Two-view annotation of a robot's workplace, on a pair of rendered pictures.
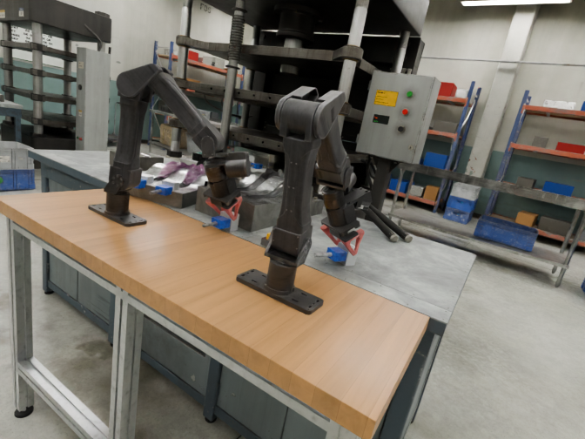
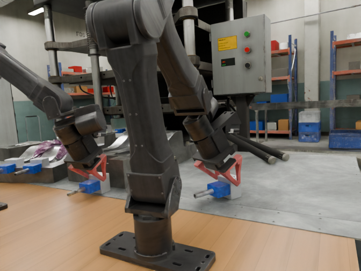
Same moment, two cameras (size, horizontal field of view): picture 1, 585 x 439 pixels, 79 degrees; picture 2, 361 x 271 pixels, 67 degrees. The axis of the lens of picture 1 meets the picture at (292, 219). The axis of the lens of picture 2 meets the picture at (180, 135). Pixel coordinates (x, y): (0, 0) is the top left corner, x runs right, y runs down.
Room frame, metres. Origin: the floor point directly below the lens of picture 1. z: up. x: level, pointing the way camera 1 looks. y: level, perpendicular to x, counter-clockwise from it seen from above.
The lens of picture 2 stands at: (0.28, -0.06, 1.06)
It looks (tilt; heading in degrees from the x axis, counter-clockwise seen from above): 7 degrees down; 0
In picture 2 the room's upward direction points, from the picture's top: 3 degrees counter-clockwise
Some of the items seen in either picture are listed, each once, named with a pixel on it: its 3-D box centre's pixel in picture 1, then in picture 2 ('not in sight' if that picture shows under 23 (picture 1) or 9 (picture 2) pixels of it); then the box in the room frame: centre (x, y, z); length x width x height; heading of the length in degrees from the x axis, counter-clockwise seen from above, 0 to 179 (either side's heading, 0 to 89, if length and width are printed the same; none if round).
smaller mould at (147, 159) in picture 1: (137, 160); (21, 151); (1.75, 0.82, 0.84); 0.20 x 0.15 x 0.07; 150
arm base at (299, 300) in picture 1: (281, 275); (153, 233); (0.72, 0.00, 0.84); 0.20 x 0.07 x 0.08; 61
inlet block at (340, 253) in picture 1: (333, 253); (215, 190); (0.95, -0.13, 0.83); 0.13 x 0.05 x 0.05; 123
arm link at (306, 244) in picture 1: (286, 246); (151, 194); (0.73, 0.00, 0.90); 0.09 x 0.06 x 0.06; 65
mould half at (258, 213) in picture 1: (267, 195); (140, 150); (1.37, 0.11, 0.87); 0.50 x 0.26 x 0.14; 150
